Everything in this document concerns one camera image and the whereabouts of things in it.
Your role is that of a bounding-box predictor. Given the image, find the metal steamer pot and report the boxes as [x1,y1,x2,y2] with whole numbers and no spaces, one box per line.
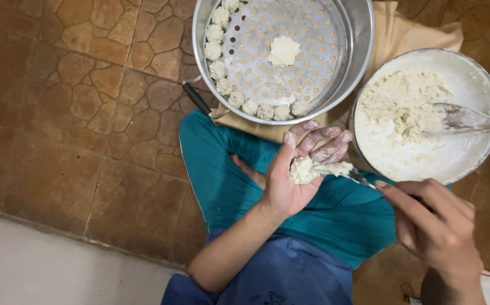
[181,0,376,126]

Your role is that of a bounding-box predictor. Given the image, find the white round bowl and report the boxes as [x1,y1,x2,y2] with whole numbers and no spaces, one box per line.
[349,48,490,186]

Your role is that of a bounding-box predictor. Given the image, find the tan cloth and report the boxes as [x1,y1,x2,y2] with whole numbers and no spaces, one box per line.
[211,0,464,171]

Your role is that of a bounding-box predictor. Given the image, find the row of shaped dumplings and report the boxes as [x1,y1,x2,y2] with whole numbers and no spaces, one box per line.
[203,0,312,122]

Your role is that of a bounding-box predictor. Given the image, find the metal butter knife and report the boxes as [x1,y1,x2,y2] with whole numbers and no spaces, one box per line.
[313,162,435,212]

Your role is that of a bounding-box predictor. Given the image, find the stack of square dumpling wrappers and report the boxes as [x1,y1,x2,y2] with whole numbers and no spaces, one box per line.
[267,36,302,67]

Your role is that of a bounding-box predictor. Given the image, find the dumpling wrapper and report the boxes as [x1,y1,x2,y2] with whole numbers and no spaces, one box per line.
[289,156,324,185]

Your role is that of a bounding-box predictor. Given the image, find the pale dumpling filling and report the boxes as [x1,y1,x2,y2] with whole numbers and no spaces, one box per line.
[357,69,454,147]

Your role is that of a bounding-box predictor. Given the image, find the person's bare foot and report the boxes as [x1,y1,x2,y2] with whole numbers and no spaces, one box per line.
[231,154,267,189]

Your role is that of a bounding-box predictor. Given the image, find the person's left hand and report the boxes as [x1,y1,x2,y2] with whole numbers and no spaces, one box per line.
[258,120,354,222]

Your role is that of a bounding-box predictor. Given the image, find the clear plastic spoon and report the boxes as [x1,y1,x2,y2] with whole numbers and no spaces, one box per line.
[422,103,490,136]

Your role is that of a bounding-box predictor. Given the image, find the person's right hand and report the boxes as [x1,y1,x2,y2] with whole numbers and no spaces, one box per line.
[374,178,485,282]

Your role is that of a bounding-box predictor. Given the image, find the perforated metal steamer tray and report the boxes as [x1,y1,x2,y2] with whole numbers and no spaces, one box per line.
[205,0,348,116]

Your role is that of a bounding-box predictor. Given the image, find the person's blue shirt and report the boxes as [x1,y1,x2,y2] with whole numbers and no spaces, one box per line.
[161,231,354,305]

